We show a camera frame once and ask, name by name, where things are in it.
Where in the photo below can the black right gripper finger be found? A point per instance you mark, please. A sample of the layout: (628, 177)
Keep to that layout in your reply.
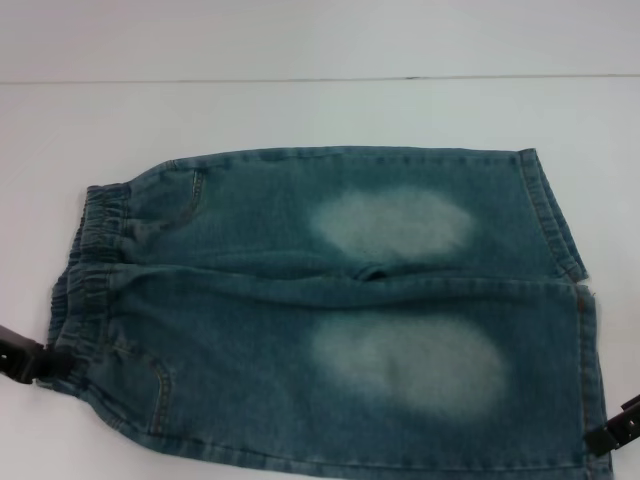
(612, 432)

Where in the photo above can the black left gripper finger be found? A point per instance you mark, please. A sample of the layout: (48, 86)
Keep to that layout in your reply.
(25, 357)

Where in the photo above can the blue denim shorts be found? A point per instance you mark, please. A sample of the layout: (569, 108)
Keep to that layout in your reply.
(300, 350)

